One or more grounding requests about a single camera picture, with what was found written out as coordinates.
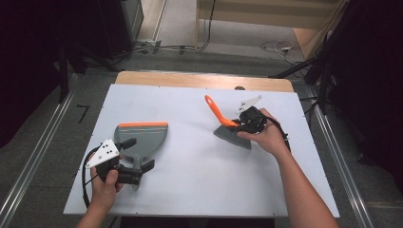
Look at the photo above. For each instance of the person's right hand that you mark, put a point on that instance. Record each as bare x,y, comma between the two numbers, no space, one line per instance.
272,139

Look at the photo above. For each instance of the orange brush with grey bristles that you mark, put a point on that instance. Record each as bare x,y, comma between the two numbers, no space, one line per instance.
221,115

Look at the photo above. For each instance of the grey dustpan with orange edge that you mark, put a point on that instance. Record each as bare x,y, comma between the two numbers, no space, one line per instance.
142,139

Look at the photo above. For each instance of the black metal stand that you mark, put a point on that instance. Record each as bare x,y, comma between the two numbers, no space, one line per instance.
320,76
65,72

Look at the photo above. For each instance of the grey power strip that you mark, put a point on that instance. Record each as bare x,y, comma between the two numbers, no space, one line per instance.
149,44

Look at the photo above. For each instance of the white table board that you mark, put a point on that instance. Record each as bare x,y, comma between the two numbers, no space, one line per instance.
196,174

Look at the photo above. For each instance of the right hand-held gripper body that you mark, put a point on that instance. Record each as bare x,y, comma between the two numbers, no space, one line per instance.
253,118

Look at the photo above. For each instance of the metal floor rail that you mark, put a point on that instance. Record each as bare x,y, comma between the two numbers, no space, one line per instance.
342,158
34,158

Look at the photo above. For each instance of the wooden table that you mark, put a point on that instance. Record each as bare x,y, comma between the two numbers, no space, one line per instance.
190,79

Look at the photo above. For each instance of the dark cabinet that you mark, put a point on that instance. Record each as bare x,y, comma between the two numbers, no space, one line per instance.
123,25

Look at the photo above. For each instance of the person's left hand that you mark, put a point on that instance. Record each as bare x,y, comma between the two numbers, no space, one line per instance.
103,193

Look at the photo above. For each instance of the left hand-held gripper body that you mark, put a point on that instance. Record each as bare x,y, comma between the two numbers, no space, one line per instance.
103,155

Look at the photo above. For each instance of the light wooden furniture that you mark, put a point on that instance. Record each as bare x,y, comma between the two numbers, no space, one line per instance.
253,14

